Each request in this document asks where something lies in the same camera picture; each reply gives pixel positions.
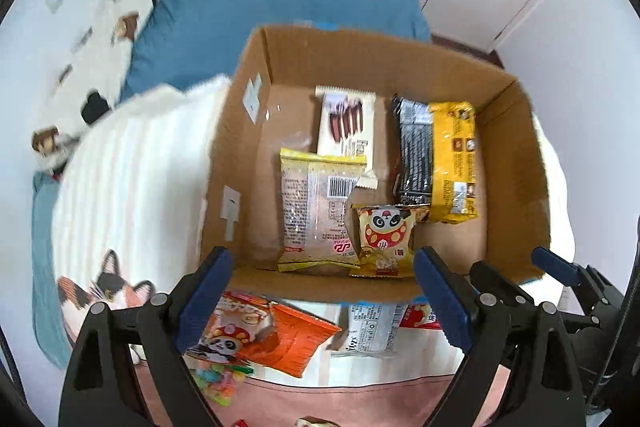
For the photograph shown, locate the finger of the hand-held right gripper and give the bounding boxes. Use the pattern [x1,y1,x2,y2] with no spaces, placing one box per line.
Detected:
[531,247,603,305]
[469,259,538,308]

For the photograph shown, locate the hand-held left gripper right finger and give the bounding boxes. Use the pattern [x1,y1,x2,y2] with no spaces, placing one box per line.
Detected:
[413,247,586,427]

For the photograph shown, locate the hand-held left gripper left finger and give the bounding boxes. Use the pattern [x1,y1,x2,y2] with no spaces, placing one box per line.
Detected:
[59,246,236,427]

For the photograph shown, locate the red snack packet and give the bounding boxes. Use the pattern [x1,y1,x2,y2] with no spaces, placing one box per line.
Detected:
[398,302,443,330]

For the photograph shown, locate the panda gummy candy bag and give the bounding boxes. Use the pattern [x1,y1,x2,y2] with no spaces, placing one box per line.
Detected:
[185,291,276,408]

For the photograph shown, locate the white snack packet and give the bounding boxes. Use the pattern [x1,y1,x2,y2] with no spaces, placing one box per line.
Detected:
[330,302,408,358]

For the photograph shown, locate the orange snack packet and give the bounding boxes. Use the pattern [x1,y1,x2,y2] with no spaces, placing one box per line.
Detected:
[250,299,343,378]

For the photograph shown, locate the brown cardboard box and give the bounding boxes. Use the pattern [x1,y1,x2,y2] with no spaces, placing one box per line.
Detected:
[200,24,551,303]

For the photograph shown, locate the small yellow panda packet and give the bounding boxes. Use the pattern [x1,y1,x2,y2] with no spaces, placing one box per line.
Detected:
[348,203,431,279]

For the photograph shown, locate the large yellow snack packet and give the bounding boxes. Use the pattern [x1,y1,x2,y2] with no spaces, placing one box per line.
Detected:
[427,101,480,224]

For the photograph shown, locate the striped cat print blanket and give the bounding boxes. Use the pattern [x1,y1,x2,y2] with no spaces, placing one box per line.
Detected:
[50,74,576,427]

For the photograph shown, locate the clear yellow bread packet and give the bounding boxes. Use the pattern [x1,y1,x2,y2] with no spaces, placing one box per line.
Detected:
[277,148,368,275]

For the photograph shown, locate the black snack packet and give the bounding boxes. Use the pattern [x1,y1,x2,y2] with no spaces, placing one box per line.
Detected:
[390,93,435,208]

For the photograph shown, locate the light blue cloth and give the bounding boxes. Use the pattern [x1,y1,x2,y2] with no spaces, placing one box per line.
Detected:
[31,171,72,369]

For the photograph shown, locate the white chocolate biscuit packet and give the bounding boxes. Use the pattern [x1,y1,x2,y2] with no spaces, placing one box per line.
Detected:
[315,85,378,190]

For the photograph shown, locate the bear print pillow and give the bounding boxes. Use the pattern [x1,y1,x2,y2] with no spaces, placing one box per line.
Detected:
[30,0,166,172]

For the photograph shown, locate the blue bed sheet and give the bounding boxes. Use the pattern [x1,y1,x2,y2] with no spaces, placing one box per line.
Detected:
[120,0,433,102]

